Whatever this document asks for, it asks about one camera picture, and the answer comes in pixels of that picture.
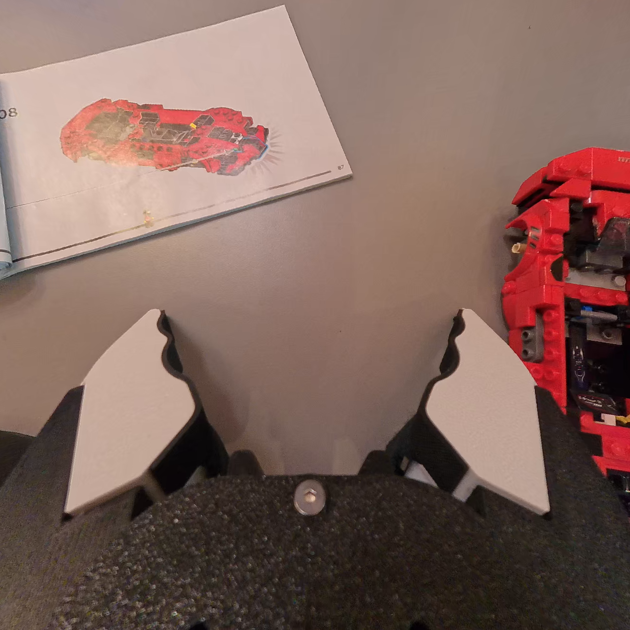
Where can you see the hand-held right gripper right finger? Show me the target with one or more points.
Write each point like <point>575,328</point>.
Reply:
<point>492,413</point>

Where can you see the lego instruction booklet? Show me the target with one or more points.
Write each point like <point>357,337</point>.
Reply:
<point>197,88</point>

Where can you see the red lego car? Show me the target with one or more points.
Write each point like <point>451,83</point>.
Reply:
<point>541,275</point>

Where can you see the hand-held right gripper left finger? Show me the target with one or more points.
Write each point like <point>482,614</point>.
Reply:
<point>133,408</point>

